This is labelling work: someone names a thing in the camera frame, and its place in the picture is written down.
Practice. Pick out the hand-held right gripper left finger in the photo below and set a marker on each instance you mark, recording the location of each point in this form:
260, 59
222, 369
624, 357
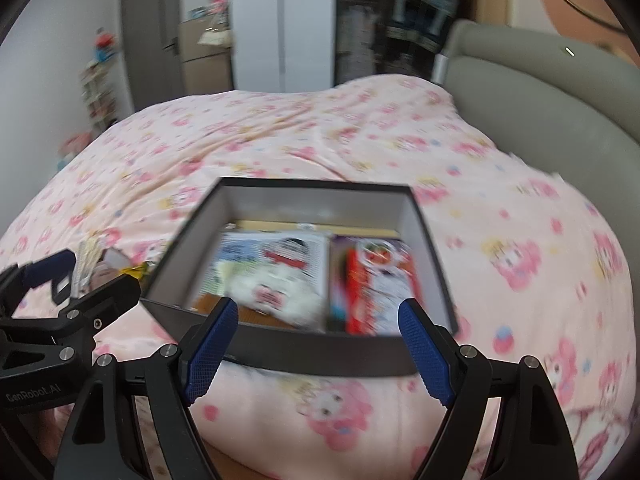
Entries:
210, 350

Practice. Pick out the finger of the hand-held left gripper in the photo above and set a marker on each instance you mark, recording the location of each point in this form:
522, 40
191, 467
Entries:
110, 292
50, 264

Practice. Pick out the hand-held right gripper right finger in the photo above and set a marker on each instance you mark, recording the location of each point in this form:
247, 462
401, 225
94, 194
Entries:
425, 355

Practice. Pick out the yellow snack packet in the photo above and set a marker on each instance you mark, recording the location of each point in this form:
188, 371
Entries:
135, 271

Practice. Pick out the red snack packet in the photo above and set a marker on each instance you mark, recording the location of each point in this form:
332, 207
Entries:
380, 270

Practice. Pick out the dark grey cardboard box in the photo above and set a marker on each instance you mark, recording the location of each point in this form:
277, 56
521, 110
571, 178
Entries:
325, 355

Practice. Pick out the white cartoon snack packet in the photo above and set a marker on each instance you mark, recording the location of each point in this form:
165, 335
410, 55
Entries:
280, 270

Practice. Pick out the clear cartoon print packet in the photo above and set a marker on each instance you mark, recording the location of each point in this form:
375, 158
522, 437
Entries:
86, 257

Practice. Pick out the pink plush toy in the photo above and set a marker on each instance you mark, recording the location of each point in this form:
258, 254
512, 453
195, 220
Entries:
75, 147

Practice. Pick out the low bookshelf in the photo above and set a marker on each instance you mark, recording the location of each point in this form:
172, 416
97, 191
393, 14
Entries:
100, 95

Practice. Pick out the red and blue plush toy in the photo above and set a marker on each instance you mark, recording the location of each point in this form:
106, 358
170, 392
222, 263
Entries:
105, 45

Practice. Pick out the pink printed blanket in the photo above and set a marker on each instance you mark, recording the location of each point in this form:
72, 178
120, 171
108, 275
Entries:
350, 135

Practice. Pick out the brown cardboard cabinet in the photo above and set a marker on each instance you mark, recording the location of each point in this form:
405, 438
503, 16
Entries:
205, 65

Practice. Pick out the grey door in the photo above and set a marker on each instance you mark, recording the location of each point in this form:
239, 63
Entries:
150, 35

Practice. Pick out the white bag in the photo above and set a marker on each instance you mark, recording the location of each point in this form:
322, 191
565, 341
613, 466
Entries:
215, 36

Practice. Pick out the grey padded headboard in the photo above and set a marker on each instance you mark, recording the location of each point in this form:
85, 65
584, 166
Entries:
525, 95

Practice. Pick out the white wardrobe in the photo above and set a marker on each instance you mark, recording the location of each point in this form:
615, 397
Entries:
280, 25

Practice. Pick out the dark cluttered shelf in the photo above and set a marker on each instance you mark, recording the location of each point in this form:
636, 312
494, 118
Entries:
400, 15

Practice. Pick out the silver post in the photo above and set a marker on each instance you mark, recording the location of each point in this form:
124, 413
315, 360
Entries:
440, 67

